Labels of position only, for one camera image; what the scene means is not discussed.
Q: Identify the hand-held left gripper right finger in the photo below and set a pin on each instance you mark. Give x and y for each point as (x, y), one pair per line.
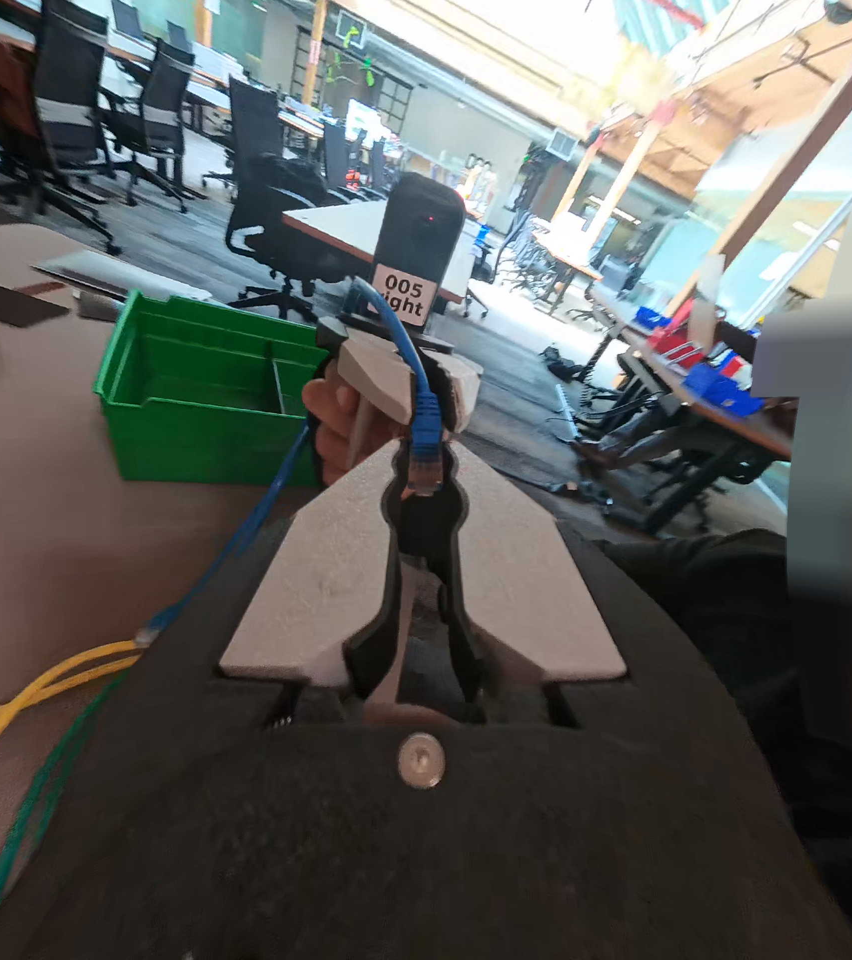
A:
(538, 592)

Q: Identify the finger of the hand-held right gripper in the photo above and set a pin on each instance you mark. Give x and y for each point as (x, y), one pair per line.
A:
(381, 375)
(465, 390)

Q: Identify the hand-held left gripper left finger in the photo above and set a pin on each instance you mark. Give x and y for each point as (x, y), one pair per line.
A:
(313, 592)

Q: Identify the person's right hand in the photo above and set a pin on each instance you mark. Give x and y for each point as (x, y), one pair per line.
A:
(328, 427)

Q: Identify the white office table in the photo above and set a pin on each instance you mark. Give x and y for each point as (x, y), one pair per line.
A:
(343, 225)

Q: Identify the black office chair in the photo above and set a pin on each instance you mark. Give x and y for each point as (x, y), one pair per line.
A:
(66, 90)
(261, 165)
(160, 105)

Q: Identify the person's dark clothing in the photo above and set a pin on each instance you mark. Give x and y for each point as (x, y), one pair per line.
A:
(710, 615)

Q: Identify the green plastic bin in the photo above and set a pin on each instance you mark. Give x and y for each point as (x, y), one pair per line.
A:
(193, 442)

